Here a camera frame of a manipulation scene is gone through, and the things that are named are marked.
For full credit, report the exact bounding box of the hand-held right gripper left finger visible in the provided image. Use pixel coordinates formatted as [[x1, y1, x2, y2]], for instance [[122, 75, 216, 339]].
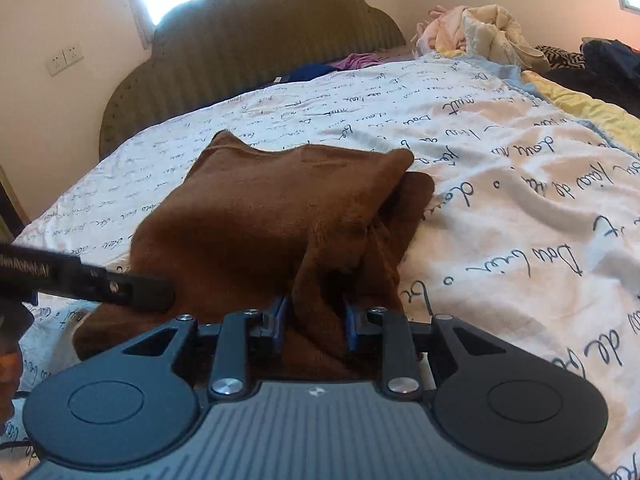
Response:
[[121, 295, 288, 401]]

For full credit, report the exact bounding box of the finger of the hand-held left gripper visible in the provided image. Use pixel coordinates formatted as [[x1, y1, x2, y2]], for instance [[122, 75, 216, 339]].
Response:
[[102, 267, 177, 312]]

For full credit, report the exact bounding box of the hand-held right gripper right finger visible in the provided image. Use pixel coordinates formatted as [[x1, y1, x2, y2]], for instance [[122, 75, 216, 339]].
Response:
[[343, 296, 518, 396]]

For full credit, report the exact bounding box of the brown fleece cloth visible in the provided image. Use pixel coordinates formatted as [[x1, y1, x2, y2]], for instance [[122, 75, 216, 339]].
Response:
[[72, 130, 435, 383]]

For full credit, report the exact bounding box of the pink clothes pile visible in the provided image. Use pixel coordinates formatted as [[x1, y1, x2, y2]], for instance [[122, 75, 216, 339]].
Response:
[[414, 5, 469, 54]]

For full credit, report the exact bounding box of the dark clothes pile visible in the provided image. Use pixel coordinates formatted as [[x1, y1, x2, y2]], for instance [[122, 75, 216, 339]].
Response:
[[542, 37, 640, 117]]

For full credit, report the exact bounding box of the person's left hand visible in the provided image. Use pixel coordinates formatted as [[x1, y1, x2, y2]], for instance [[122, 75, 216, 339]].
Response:
[[0, 350, 23, 431]]

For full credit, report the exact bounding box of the dark wooden furniture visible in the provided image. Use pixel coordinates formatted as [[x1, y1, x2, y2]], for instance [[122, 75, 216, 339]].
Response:
[[0, 162, 31, 243]]

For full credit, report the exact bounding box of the bed with white patterned sheet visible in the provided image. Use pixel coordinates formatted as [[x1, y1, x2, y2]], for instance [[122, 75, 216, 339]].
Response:
[[10, 52, 640, 480]]

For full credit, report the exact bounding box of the blue garment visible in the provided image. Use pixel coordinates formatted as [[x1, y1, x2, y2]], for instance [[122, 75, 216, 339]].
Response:
[[279, 62, 352, 84]]

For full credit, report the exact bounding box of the green padded headboard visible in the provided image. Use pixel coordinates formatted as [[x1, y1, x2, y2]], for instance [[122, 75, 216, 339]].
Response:
[[98, 0, 407, 161]]

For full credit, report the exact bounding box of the purple garment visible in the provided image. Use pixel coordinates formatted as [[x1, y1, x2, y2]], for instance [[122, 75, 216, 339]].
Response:
[[327, 52, 382, 72]]

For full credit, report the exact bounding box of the yellow quilt with blue edge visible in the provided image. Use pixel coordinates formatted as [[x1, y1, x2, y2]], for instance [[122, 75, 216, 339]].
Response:
[[520, 67, 640, 157]]

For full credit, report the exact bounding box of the cream quilted cloth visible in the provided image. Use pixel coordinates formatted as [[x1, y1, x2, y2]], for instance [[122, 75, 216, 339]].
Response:
[[460, 4, 551, 74]]

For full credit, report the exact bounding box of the black white zigzag cloth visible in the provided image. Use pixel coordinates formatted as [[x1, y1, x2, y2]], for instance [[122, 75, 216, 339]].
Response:
[[535, 45, 587, 72]]

